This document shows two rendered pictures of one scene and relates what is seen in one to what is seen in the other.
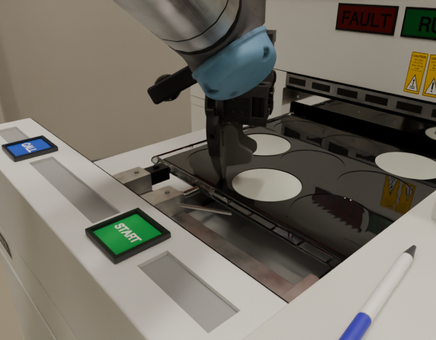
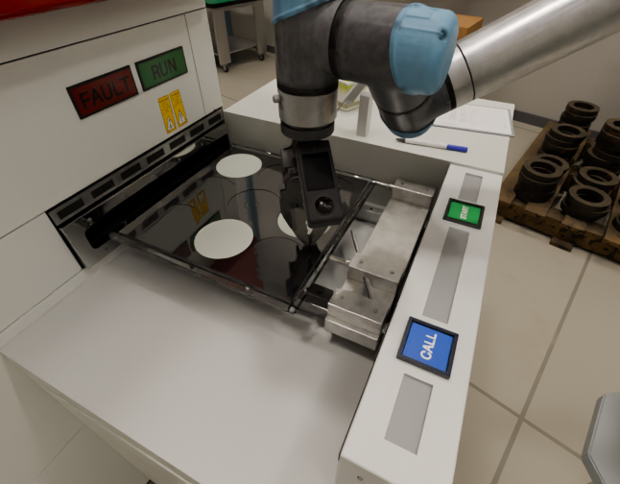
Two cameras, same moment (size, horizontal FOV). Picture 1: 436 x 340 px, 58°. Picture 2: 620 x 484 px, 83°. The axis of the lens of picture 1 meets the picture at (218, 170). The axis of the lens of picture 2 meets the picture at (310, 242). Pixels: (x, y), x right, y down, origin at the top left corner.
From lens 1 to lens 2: 80 cm
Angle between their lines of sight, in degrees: 87
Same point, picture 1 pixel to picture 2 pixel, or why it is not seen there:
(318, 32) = (59, 134)
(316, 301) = (446, 157)
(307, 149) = (226, 209)
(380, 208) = not seen: hidden behind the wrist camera
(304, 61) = (62, 180)
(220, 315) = (470, 178)
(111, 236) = (473, 216)
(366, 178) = (270, 180)
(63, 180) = (443, 281)
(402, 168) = (248, 167)
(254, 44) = not seen: hidden behind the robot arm
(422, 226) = (373, 138)
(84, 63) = not seen: outside the picture
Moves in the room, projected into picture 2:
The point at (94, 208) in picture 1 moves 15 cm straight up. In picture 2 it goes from (454, 244) to (490, 151)
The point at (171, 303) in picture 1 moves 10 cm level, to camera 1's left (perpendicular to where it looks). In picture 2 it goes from (482, 187) to (528, 221)
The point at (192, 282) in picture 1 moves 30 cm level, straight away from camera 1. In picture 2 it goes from (464, 188) to (313, 242)
